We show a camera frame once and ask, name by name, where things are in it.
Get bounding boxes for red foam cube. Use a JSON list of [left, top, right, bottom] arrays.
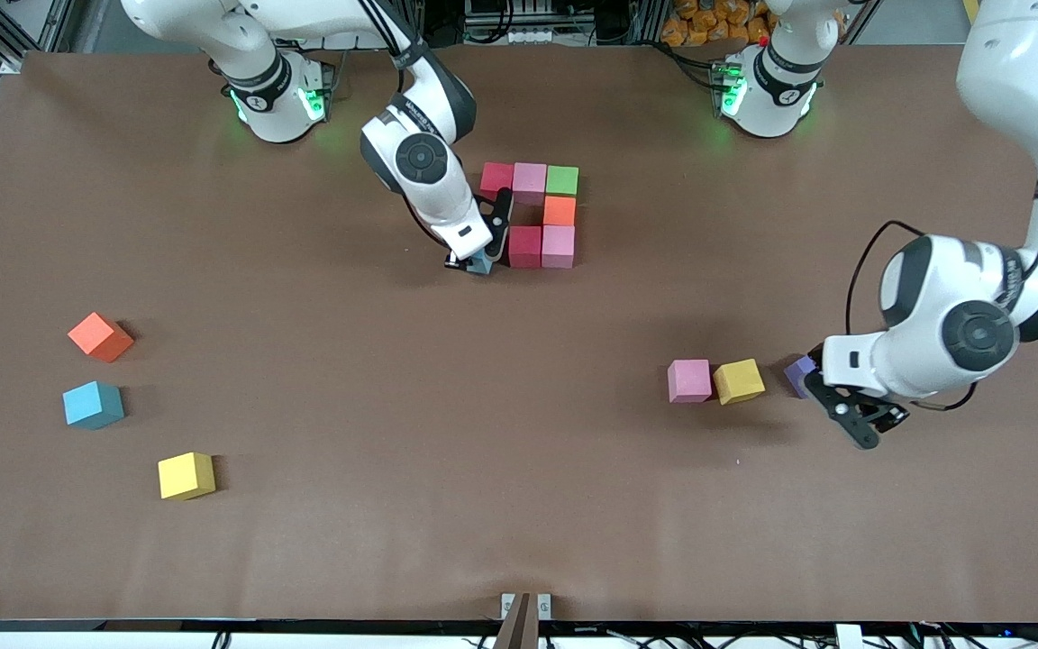
[[480, 162, 516, 203], [508, 225, 543, 270]]

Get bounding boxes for yellow foam cube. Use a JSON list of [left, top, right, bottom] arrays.
[[158, 452, 216, 501], [714, 358, 767, 406]]

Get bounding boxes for orange fruit bag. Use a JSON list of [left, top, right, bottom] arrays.
[[660, 0, 777, 48]]

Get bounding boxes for pink foam cube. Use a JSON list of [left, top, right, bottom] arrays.
[[668, 359, 714, 404], [541, 224, 576, 270], [512, 163, 549, 206]]

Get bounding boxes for black base cable bundle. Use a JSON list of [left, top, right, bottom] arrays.
[[659, 41, 727, 91]]

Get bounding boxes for purple foam cube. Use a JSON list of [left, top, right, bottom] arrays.
[[784, 354, 822, 399]]

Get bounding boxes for metal table edge bracket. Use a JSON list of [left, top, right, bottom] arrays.
[[501, 592, 553, 649]]

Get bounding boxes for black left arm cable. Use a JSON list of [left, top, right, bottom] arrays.
[[846, 126, 1038, 414]]

